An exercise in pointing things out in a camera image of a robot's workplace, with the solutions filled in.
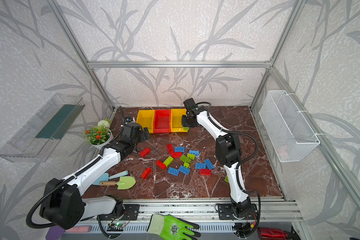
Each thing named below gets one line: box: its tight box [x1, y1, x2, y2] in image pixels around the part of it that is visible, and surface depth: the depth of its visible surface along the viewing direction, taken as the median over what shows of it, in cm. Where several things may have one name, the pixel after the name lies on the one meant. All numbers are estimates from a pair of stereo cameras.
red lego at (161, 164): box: [156, 160, 167, 170], surface depth 90 cm
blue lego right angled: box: [204, 158, 215, 170], surface depth 91 cm
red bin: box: [153, 109, 172, 134], surface depth 110 cm
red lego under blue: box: [171, 151, 183, 158], surface depth 95 cm
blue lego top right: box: [188, 150, 200, 157], surface depth 95 cm
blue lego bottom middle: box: [179, 165, 191, 176], surface depth 88 cm
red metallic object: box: [257, 227, 288, 240], surface depth 68 cm
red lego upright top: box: [166, 143, 175, 155], surface depth 98 cm
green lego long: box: [163, 156, 174, 167], surface depth 92 cm
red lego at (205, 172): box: [200, 168, 212, 176], surface depth 88 cm
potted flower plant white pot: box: [82, 118, 114, 150], surface depth 89 cm
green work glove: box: [147, 214, 201, 240], surface depth 70 cm
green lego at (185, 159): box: [180, 154, 192, 164], surface depth 93 cm
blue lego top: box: [174, 146, 186, 153], surface depth 97 cm
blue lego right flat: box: [195, 162, 207, 169], surface depth 91 cm
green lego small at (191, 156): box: [187, 153, 196, 160], surface depth 93 cm
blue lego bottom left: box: [167, 166, 180, 177], surface depth 88 cm
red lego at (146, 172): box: [141, 167, 152, 180], surface depth 88 cm
